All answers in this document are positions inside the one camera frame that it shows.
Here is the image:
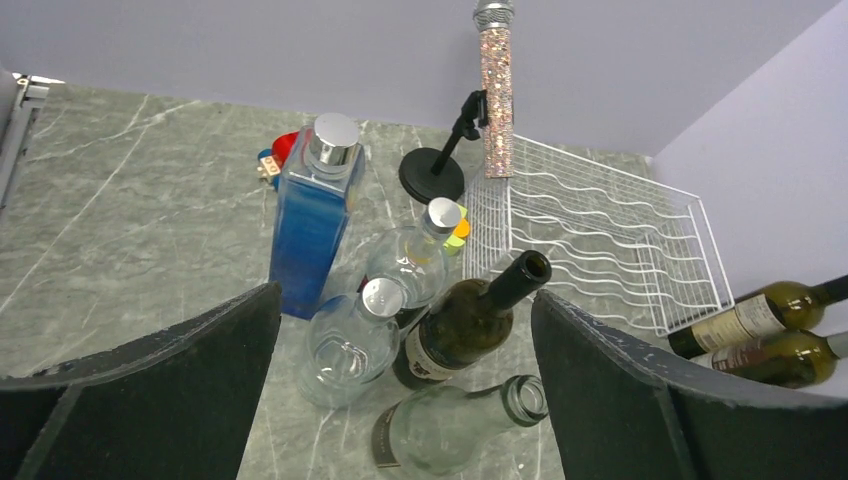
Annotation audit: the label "glitter microphone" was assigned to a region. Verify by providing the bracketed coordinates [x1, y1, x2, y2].
[473, 1, 514, 178]

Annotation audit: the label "clear round glass bottle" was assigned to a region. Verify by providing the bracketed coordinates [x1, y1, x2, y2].
[295, 278, 406, 408]

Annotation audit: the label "white wire wine rack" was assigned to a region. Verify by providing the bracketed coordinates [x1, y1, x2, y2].
[462, 137, 734, 337]

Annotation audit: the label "yellow green toy blocks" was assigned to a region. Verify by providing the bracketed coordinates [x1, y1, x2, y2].
[443, 205, 471, 257]

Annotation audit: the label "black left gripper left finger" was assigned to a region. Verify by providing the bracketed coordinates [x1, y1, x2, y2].
[1, 283, 281, 479]

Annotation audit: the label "black microphone stand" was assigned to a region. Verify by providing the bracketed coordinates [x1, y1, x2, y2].
[398, 90, 489, 204]

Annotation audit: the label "clear glass wine bottle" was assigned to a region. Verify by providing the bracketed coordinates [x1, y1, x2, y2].
[371, 374, 549, 479]

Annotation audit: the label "tall blue square bottle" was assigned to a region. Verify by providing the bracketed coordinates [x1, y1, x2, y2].
[269, 113, 367, 320]

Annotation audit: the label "clear bottle dark label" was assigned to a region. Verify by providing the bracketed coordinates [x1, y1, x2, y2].
[360, 197, 462, 330]

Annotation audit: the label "green wine bottle brown label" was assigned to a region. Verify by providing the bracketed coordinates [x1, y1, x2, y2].
[667, 275, 847, 359]

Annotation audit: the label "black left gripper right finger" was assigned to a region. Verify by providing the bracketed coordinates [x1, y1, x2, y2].
[531, 290, 847, 479]

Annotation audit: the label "green wine bottle rear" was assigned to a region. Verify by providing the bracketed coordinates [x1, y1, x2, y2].
[692, 330, 847, 389]

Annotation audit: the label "dark green wine bottle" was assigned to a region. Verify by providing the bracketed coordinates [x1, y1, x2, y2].
[392, 250, 552, 390]

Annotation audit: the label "red toy block car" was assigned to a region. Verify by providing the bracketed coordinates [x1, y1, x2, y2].
[257, 131, 299, 191]

